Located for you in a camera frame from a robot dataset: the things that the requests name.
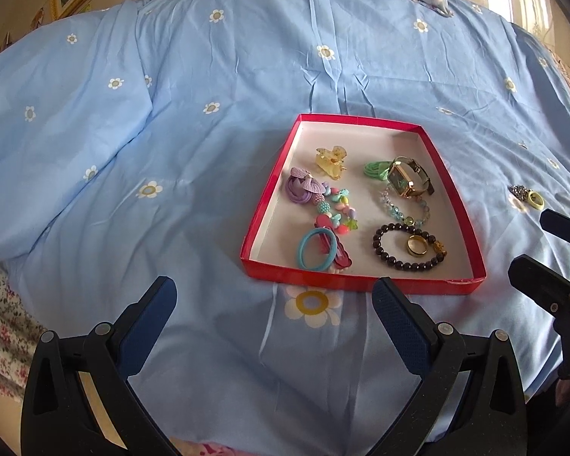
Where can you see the small floral print cloth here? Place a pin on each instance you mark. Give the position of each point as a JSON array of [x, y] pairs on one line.
[[4, 318]]

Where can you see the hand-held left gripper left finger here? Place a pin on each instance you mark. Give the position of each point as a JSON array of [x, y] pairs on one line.
[[142, 332]]

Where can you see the silver rhinestone brooch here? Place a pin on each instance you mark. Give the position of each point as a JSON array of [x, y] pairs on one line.
[[518, 191]]

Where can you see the red hair clip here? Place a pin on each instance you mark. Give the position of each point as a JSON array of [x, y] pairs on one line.
[[344, 256]]

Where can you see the amber hair claw clip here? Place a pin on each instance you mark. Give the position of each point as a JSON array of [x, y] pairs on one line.
[[330, 161]]

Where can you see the gold square wrist watch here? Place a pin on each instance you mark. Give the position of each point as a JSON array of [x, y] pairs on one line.
[[401, 180]]

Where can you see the blue flower print blanket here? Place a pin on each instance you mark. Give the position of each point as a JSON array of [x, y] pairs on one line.
[[171, 128]]

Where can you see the red shallow cardboard box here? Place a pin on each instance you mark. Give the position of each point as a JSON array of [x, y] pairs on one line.
[[361, 133]]

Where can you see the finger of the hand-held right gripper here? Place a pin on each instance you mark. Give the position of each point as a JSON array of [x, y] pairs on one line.
[[563, 225], [541, 278]]

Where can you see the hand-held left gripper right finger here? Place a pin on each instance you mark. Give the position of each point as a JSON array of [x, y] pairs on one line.
[[403, 332]]

